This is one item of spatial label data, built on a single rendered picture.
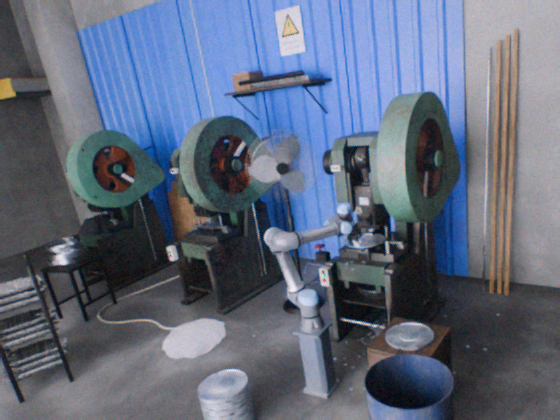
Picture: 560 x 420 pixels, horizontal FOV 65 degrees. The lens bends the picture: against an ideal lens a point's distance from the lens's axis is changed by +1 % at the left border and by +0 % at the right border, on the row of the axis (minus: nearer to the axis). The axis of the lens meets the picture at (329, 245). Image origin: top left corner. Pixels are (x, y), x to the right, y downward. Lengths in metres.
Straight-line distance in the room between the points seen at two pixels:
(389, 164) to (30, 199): 7.06
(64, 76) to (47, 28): 0.59
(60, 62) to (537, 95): 5.97
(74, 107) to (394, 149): 5.51
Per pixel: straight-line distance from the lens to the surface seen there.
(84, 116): 7.35
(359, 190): 3.08
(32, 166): 8.77
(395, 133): 2.58
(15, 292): 3.75
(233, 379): 2.79
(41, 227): 8.82
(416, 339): 2.70
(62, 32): 7.47
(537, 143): 3.92
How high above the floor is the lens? 1.78
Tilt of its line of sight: 19 degrees down
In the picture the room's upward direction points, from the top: 7 degrees counter-clockwise
